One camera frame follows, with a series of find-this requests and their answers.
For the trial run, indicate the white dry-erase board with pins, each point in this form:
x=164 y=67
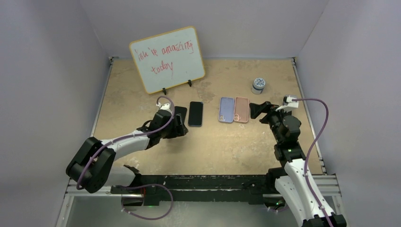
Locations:
x=167 y=60

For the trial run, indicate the pink phone case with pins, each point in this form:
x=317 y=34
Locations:
x=241 y=110

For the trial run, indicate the black aluminium base frame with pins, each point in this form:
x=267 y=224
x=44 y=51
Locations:
x=253 y=189

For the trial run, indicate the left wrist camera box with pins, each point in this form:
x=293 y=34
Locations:
x=164 y=109

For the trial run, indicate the pink cased phone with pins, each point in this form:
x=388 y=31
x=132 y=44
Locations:
x=180 y=111

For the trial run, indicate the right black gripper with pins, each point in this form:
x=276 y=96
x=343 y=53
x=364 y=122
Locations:
x=266 y=107

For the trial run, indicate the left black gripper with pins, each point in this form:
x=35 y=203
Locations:
x=178 y=130

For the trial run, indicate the black phone blue frame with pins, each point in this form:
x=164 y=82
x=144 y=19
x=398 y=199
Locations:
x=195 y=114

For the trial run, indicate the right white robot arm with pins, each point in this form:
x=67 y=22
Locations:
x=293 y=180

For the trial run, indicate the small white blue jar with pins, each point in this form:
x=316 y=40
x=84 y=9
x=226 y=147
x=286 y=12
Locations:
x=258 y=86

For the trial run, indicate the lavender phone case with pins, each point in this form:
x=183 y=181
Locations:
x=226 y=110

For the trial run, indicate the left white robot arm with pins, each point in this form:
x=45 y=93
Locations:
x=92 y=166

